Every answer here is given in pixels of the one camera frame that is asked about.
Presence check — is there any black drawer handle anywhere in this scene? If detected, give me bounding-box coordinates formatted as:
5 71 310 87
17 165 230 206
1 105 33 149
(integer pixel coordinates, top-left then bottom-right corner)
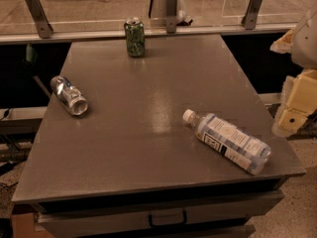
148 208 187 228

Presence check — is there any left metal rail bracket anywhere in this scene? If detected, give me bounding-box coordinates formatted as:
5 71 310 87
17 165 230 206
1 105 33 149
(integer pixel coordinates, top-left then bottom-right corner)
25 0 53 39

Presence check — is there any green soda can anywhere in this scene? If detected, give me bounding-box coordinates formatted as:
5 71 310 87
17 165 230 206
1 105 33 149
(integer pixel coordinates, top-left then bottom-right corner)
124 17 145 58

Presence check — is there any metal rail bracket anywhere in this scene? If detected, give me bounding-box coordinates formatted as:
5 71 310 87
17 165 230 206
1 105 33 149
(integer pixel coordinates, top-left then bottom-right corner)
165 0 177 34
242 0 263 30
25 0 53 39

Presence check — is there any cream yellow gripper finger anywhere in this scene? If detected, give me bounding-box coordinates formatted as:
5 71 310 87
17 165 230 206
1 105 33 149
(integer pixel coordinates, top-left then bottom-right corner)
271 68 317 138

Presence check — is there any clear plastic water bottle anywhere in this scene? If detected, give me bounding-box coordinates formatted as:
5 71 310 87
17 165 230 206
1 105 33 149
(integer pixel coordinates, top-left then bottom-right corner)
182 109 271 175

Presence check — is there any middle metal rail bracket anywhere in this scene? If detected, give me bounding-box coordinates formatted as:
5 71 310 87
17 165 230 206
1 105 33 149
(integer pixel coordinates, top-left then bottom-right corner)
165 0 177 34

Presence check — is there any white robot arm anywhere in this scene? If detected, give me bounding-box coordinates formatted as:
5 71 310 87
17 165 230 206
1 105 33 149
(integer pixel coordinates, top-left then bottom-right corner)
269 5 317 138

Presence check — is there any silver blue redbull can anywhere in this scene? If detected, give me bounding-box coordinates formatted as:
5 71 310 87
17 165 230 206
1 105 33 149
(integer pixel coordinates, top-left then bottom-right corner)
51 75 88 116

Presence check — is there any right metal rail bracket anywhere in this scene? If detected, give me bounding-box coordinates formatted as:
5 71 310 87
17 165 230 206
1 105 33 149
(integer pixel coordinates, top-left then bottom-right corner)
242 0 263 30

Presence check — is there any grey cabinet drawer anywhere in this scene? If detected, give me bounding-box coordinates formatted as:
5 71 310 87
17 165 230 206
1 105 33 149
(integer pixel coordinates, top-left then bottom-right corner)
38 189 283 238

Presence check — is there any horizontal metal rail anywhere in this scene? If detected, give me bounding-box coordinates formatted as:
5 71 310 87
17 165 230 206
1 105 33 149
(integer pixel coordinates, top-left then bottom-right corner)
0 23 296 45

